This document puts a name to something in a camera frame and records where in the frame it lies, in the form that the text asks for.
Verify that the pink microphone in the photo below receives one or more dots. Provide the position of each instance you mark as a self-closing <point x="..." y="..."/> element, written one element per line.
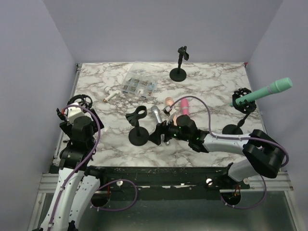
<point x="184" y="105"/>

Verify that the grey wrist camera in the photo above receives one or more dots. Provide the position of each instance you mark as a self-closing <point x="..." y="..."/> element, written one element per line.
<point x="171" y="115"/>
<point x="74" y="111"/>

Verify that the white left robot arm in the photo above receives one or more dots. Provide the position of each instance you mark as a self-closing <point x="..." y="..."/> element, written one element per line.
<point x="83" y="127"/>

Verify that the small white cylinder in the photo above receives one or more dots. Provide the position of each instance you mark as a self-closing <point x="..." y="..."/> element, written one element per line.
<point x="110" y="93"/>

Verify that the beige microphone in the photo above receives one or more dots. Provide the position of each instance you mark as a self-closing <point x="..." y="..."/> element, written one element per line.
<point x="169" y="101"/>

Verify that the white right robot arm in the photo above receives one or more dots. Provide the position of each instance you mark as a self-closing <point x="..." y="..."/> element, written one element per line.
<point x="263" y="156"/>

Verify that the teal microphone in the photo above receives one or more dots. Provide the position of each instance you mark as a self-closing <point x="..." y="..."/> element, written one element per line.
<point x="243" y="95"/>

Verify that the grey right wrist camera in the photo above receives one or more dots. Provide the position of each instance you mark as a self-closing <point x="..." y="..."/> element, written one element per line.
<point x="171" y="115"/>

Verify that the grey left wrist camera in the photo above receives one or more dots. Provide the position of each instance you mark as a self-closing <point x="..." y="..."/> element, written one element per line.
<point x="74" y="111"/>

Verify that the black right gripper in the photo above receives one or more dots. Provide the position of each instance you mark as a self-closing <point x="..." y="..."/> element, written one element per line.
<point x="155" y="137"/>

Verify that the black desk mic stand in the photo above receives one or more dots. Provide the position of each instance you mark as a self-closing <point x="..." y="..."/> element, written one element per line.
<point x="178" y="74"/>
<point x="137" y="136"/>

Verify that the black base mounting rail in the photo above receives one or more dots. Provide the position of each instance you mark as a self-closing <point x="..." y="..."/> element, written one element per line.
<point x="163" y="183"/>

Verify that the silver condenser microphone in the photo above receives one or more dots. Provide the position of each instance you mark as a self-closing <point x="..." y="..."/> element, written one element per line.
<point x="156" y="114"/>

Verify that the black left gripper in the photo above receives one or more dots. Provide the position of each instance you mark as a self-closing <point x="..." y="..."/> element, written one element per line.
<point x="67" y="127"/>

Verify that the clear plastic parts box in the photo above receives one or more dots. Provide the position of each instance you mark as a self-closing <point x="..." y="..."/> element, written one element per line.
<point x="141" y="80"/>

